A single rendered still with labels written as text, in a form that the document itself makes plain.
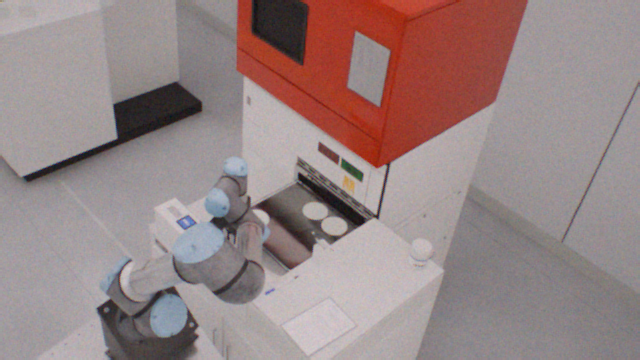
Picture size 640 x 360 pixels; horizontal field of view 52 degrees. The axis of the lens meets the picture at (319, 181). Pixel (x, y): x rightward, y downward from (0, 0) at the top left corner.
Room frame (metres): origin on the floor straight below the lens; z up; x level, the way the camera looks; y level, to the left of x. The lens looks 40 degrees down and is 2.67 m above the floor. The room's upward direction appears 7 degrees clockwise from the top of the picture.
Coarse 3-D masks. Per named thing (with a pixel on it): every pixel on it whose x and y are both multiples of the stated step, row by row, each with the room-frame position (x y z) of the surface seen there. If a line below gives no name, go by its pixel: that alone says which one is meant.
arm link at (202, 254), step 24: (192, 240) 1.04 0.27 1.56; (216, 240) 1.05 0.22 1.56; (120, 264) 1.17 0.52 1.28; (144, 264) 1.13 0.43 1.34; (168, 264) 1.07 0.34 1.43; (192, 264) 1.00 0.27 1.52; (216, 264) 1.01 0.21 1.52; (240, 264) 1.03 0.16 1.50; (120, 288) 1.11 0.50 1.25; (144, 288) 1.09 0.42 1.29; (216, 288) 0.99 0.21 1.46
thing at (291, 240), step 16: (288, 192) 1.98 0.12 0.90; (304, 192) 2.00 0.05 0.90; (256, 208) 1.86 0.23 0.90; (272, 208) 1.88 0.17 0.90; (288, 208) 1.89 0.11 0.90; (272, 224) 1.79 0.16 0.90; (288, 224) 1.80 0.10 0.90; (304, 224) 1.81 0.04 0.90; (320, 224) 1.82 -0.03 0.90; (352, 224) 1.84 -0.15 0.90; (272, 240) 1.70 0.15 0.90; (288, 240) 1.71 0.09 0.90; (304, 240) 1.72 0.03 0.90; (336, 240) 1.75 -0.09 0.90; (288, 256) 1.63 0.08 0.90; (304, 256) 1.64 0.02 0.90
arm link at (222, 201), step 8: (224, 176) 1.47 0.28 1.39; (216, 184) 1.43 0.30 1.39; (224, 184) 1.43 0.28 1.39; (232, 184) 1.44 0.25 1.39; (208, 192) 1.41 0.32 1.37; (216, 192) 1.39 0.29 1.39; (224, 192) 1.40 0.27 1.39; (232, 192) 1.41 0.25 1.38; (208, 200) 1.37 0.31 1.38; (216, 200) 1.36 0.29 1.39; (224, 200) 1.37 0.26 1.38; (232, 200) 1.39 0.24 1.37; (240, 200) 1.41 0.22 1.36; (208, 208) 1.36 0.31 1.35; (216, 208) 1.36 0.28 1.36; (224, 208) 1.36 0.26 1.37; (232, 208) 1.38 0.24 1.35; (240, 208) 1.39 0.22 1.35; (216, 216) 1.36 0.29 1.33; (224, 216) 1.37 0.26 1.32; (232, 216) 1.37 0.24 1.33
